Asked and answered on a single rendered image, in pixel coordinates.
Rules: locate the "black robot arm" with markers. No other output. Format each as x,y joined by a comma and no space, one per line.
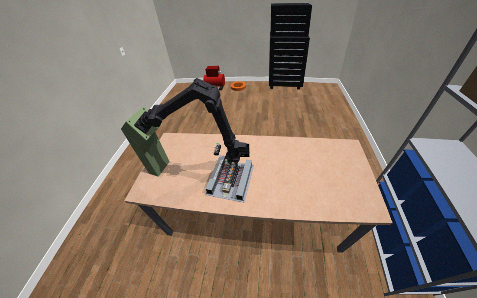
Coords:
210,96

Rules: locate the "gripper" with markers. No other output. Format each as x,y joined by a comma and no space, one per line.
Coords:
232,157

